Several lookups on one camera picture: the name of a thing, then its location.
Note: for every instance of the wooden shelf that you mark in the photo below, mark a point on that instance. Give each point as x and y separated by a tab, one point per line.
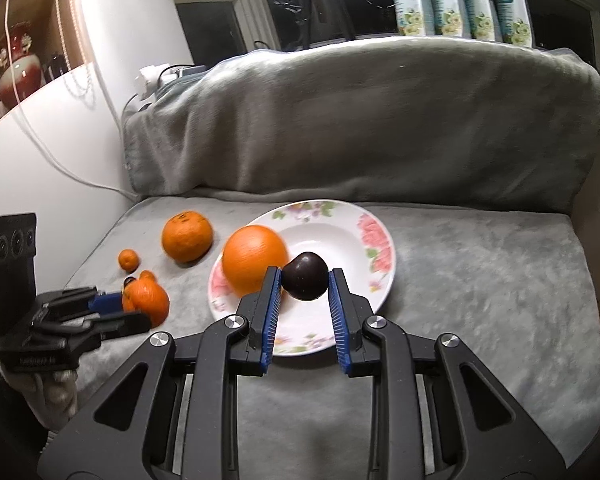
40	5

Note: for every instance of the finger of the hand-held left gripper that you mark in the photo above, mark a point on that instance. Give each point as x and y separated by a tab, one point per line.
107	302
125	325

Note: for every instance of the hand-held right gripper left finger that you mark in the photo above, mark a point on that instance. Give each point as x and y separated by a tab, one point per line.
271	310

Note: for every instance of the floral white plate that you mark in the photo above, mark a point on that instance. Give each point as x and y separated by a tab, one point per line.
330	240

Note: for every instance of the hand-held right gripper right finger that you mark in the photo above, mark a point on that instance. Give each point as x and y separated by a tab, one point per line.
341	320

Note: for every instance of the white-framed window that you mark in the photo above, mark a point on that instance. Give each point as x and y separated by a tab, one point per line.
215	30

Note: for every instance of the white power strip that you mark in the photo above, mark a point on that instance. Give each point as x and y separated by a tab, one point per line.
152	77

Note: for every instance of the grey fleece blanket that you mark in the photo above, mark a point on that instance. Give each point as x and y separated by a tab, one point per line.
380	125

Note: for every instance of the knobby tangerine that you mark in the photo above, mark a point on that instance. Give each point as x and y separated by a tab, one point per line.
149	302

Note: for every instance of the small tangerine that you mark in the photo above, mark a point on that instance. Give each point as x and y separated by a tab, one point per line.
128	260

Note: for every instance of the person's left hand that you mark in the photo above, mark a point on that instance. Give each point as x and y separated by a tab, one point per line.
47	392

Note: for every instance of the dark cup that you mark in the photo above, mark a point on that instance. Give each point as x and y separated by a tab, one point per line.
56	67

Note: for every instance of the orange with dark marks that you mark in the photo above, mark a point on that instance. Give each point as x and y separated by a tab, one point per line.
186	236

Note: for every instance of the dark purple plum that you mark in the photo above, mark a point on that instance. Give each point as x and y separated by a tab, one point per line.
305	276

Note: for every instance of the large smooth orange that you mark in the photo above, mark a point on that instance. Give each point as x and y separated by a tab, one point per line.
252	257

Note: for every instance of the black tripod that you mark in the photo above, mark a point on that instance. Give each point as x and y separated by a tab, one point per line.
325	5

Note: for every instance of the red and white vase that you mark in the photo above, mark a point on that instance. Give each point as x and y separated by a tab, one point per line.
22	77

